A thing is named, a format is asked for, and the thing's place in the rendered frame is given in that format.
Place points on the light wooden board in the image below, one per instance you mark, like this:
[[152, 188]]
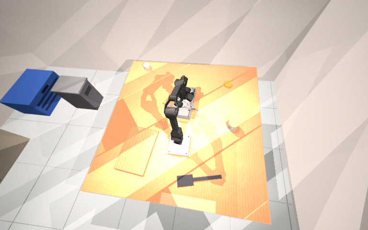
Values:
[[136, 151]]

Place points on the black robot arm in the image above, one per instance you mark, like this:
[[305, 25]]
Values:
[[172, 112]]

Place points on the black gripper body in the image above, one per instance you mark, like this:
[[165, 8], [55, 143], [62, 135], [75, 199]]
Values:
[[181, 96]]

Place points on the grey round container with wooden lid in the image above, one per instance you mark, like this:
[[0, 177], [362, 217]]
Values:
[[233, 124]]

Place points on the yellow flat disc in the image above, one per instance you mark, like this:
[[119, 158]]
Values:
[[227, 84]]

